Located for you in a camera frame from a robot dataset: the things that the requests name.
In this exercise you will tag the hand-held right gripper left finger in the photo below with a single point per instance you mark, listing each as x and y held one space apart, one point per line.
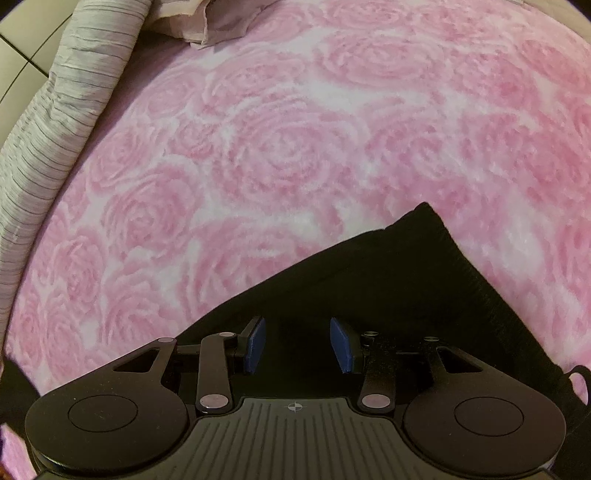
256 344

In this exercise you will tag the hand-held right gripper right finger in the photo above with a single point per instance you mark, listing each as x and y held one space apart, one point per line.
340 344

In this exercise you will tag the black garment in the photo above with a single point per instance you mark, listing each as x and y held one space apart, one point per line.
392 277

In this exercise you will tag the pink rose blanket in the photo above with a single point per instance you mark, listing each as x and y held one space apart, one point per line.
277 152

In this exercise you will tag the grey striped quilt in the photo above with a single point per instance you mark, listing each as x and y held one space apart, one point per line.
69 92

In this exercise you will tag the mauve pillow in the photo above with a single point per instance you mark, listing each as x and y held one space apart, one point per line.
184 23

